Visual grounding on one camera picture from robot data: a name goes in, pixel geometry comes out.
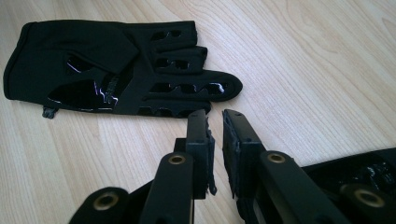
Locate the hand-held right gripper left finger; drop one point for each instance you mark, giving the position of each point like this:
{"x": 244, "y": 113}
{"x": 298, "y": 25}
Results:
{"x": 199, "y": 146}

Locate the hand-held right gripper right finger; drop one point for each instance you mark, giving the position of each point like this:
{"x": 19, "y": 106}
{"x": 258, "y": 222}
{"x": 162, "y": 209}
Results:
{"x": 241, "y": 149}

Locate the black glove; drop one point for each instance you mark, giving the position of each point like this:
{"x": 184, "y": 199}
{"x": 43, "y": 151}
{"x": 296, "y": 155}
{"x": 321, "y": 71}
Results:
{"x": 93, "y": 53}
{"x": 327, "y": 177}

